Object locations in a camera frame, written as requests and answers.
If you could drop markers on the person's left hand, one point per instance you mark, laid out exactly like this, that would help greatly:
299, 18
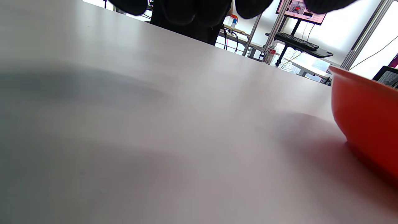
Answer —
252, 7

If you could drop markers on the white bottle with orange cap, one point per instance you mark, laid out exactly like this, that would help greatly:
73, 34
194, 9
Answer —
233, 21

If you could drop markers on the white background desk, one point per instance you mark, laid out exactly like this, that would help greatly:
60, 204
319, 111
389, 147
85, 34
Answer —
245, 39

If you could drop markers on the clear bottle with red label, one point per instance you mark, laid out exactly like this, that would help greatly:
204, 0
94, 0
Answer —
270, 55

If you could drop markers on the monitor with pink screen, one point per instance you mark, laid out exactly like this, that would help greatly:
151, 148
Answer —
306, 13

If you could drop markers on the black keyboard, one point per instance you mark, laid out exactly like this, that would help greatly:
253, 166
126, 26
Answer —
298, 41

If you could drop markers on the black chair back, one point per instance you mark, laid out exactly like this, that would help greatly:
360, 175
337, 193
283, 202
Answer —
199, 32

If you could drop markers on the black keyboard tray stand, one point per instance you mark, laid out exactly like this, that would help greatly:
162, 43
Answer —
321, 53

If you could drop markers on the black laptop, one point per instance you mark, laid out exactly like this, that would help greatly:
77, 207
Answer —
387, 76

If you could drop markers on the orange bowl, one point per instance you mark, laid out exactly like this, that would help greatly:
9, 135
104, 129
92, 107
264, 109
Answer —
368, 118

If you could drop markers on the slim aluminium frame post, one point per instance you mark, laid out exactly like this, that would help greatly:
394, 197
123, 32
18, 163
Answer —
251, 35

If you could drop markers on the wide aluminium frame post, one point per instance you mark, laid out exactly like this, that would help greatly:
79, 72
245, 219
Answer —
363, 34

